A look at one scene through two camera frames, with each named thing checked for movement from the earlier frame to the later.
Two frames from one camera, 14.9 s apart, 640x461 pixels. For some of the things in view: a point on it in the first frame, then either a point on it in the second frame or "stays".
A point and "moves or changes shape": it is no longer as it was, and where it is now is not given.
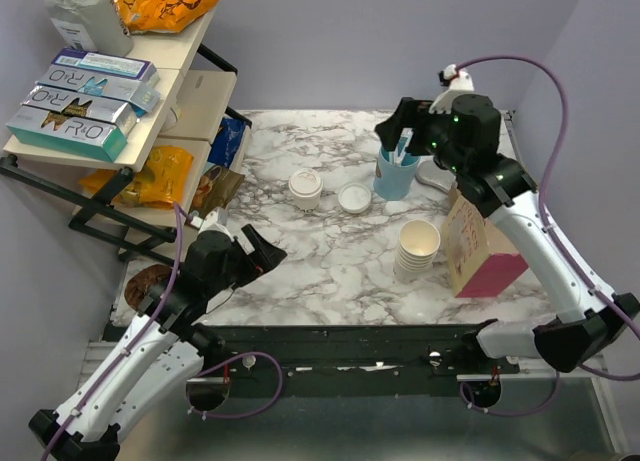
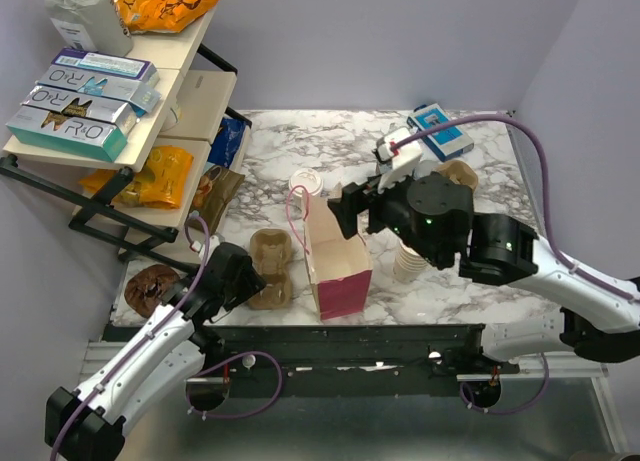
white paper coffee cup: (307, 194) → (296, 206)
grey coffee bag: (85, 15) stays
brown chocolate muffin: (138, 282) stays
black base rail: (349, 360) stays
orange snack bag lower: (160, 183) stays
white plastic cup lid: (305, 182) stays
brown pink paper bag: (482, 260) moves or changes shape
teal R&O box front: (69, 132) stays
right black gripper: (419, 121) → (353, 200)
